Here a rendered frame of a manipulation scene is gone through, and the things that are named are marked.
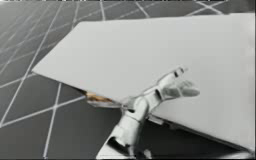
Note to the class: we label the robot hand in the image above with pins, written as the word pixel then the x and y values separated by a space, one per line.
pixel 180 88

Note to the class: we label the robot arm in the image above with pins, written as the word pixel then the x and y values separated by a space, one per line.
pixel 133 120

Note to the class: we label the grey cart with brown box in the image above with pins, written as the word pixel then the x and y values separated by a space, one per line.
pixel 133 53

